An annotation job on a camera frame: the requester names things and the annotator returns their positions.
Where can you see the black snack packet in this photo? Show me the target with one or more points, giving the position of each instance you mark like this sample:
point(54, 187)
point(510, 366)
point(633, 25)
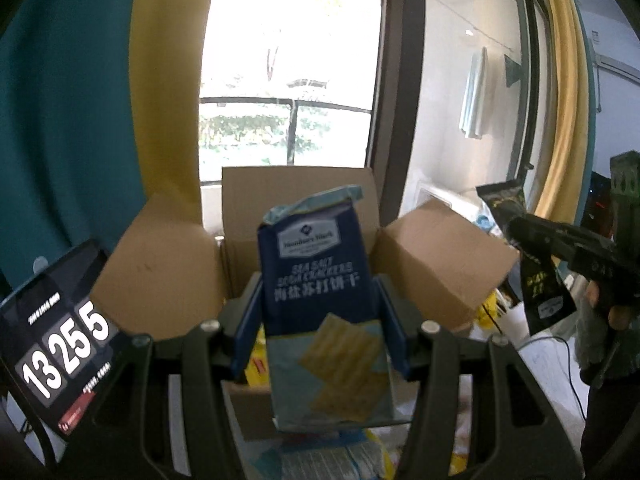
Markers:
point(545, 295)

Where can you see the person's dark clothing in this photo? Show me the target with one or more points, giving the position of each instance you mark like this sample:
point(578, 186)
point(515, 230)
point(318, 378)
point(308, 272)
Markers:
point(610, 430)

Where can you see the blue cracker packet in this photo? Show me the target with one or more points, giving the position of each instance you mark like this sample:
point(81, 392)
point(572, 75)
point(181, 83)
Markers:
point(320, 270)

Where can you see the yellow snack packet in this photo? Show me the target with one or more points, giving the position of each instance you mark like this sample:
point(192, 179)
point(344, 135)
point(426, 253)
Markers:
point(257, 367)

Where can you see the yellow plastic bag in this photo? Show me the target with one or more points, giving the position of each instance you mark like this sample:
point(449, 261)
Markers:
point(487, 317)

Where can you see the black tablet clock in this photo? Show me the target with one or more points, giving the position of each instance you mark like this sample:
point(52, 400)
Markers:
point(60, 355)

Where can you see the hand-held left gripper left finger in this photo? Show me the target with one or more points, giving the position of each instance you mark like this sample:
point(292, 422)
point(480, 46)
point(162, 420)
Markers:
point(250, 320)

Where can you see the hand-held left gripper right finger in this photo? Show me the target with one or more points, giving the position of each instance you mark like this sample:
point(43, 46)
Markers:
point(395, 325)

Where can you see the dark green hanging cloth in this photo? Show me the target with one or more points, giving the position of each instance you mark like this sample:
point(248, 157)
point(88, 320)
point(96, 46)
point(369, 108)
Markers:
point(512, 71)

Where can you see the person's right hand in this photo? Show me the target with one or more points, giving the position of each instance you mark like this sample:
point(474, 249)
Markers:
point(617, 315)

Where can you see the dark window frame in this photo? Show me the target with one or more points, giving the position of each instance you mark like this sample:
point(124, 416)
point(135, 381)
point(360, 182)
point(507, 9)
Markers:
point(395, 85)

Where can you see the person's right forearm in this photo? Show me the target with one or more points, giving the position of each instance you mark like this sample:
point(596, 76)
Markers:
point(595, 350)

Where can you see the yellow curtain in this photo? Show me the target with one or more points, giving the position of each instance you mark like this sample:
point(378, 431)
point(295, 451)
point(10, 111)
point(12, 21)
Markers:
point(170, 110)
point(565, 85)

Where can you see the dark balcony railing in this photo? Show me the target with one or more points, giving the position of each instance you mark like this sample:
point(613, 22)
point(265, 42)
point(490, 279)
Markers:
point(295, 110)

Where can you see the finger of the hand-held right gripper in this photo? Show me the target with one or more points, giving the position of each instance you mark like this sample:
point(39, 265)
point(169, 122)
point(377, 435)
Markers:
point(535, 235)

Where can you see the white hanging shirt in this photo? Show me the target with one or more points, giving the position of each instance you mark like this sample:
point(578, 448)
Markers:
point(474, 100)

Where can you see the brown cardboard box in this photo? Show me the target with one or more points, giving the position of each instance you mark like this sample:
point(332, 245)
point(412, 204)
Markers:
point(160, 270)

